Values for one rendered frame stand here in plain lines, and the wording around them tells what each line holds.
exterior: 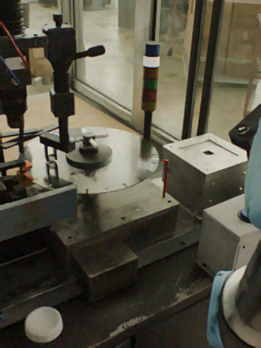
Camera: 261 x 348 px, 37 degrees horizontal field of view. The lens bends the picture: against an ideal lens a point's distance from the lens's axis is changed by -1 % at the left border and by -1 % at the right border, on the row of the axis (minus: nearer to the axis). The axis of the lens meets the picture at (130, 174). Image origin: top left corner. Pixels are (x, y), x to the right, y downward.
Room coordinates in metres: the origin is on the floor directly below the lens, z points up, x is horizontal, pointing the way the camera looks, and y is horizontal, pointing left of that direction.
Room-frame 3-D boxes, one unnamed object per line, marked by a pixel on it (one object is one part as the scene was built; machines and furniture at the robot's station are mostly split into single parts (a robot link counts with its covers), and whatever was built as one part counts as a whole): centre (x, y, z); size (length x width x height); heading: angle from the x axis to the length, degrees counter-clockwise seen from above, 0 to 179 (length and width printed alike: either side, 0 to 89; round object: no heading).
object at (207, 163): (0.96, -0.21, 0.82); 0.18 x 0.18 x 0.15; 34
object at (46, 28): (0.76, 0.14, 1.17); 0.06 x 0.05 x 0.20; 115
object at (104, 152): (0.82, 0.10, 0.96); 0.11 x 0.11 x 0.03
